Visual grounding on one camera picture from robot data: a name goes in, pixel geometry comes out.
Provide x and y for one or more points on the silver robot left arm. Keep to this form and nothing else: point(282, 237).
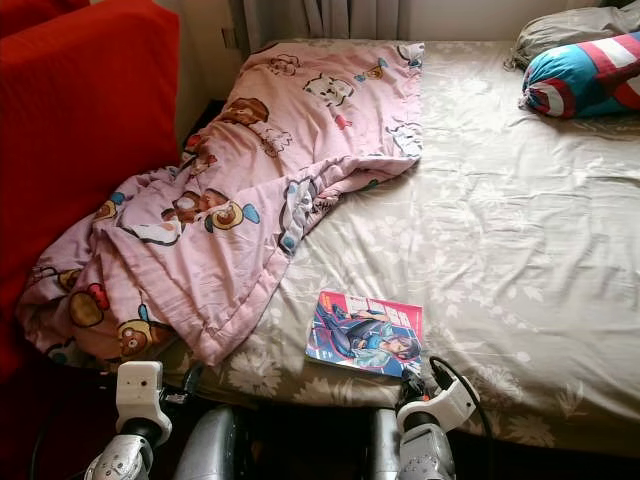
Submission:
point(122, 462)

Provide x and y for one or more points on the pink cartoon print blanket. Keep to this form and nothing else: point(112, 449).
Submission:
point(230, 200)

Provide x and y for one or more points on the red fabric cushion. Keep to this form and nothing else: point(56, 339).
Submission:
point(80, 120)
point(40, 12)

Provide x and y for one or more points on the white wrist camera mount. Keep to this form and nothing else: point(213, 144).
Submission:
point(445, 405)
point(140, 392)

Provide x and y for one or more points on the colourful comic magazine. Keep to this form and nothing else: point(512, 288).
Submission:
point(365, 335)

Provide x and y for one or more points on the silver robot right leg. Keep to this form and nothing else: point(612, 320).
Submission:
point(382, 450)

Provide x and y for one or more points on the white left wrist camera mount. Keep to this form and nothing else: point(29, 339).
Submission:
point(140, 392)

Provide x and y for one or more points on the beige floral bedsheet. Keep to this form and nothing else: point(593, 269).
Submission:
point(490, 220)

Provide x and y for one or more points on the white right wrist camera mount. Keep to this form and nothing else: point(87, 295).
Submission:
point(445, 405)

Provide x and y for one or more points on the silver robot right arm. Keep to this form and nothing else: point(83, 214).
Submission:
point(428, 458)

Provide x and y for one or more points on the grey pillow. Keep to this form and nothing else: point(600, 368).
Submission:
point(560, 28)

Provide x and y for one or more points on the red white blue bolster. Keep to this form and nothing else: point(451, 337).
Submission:
point(575, 80)

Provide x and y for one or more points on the grey pleated curtain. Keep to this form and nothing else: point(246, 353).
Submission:
point(320, 18)

